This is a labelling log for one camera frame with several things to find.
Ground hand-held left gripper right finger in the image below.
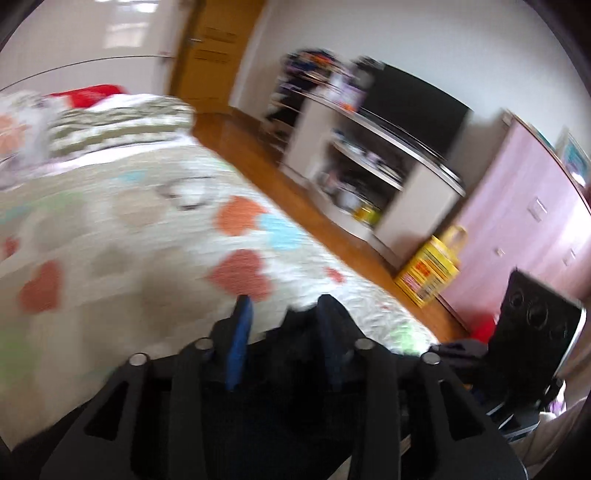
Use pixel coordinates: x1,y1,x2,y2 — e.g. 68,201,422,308
316,294,529,480

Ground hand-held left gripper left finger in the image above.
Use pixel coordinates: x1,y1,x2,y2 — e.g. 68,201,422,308
39,295,254,480

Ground black pants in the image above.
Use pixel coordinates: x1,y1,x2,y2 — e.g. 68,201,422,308
203,305,490,480

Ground person's right forearm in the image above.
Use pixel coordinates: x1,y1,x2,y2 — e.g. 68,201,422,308
517,397,591,480

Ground red object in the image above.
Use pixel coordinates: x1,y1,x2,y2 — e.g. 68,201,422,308
471,318,502,344

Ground yellow cardboard box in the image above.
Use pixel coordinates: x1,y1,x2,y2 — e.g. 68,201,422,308
394,224,467,309

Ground pink cabinet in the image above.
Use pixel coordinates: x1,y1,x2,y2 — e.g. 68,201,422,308
436,108,591,333

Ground heart patterned quilt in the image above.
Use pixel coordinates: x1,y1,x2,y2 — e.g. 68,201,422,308
0,138,441,453

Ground yellow green bottle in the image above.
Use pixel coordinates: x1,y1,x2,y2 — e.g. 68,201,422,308
353,205,382,227

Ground white television cabinet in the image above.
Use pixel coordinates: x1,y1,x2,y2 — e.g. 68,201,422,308
279,90,467,271

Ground framed picture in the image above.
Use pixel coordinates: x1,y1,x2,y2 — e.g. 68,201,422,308
556,129,591,185

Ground shoe rack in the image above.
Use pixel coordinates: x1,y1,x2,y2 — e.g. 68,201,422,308
265,78,305,153

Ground striped folded blanket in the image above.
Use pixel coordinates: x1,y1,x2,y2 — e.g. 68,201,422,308
48,95,197,160

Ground black television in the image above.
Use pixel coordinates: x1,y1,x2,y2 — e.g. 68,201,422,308
358,62,476,160

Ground ornate black clock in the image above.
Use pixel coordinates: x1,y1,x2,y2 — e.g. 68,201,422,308
353,55,386,88

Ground pile of colourful clutter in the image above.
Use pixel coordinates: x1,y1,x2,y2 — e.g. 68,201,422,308
281,48,356,80

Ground wooden door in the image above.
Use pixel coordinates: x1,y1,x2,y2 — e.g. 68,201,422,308
168,0,269,116

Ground red patterned pillow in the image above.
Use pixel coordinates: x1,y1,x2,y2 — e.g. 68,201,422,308
46,84,125,109

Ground floral pillow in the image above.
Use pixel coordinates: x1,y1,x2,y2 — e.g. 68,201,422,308
0,90,61,185

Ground white wardrobe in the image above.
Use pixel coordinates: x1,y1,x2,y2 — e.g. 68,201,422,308
0,0,185,93

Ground purple photo frame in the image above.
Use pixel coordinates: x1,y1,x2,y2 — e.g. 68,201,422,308
328,76,365,112

